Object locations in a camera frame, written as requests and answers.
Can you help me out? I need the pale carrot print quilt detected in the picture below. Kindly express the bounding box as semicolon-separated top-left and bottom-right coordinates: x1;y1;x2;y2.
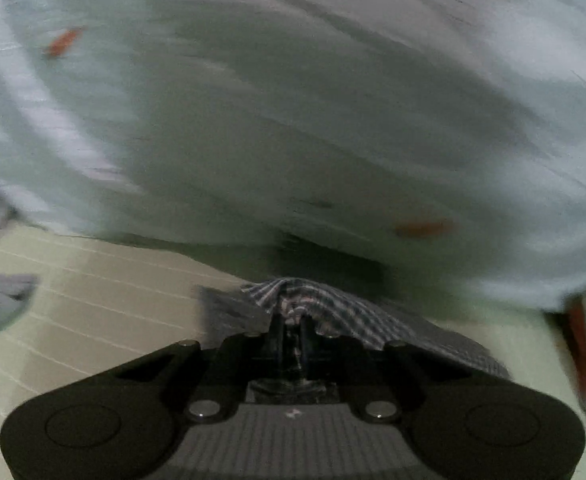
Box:
0;0;586;311

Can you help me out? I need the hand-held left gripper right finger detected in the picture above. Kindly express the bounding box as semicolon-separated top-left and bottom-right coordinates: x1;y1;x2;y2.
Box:
300;316;478;422

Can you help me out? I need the white and orange object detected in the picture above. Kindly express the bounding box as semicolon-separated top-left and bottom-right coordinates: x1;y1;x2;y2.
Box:
543;287;586;443

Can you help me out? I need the blue white checked shirt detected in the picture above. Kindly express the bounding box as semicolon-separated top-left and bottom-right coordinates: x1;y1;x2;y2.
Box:
195;277;514;386

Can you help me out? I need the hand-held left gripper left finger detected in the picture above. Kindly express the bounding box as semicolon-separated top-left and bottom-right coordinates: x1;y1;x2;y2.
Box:
106;312;286;422

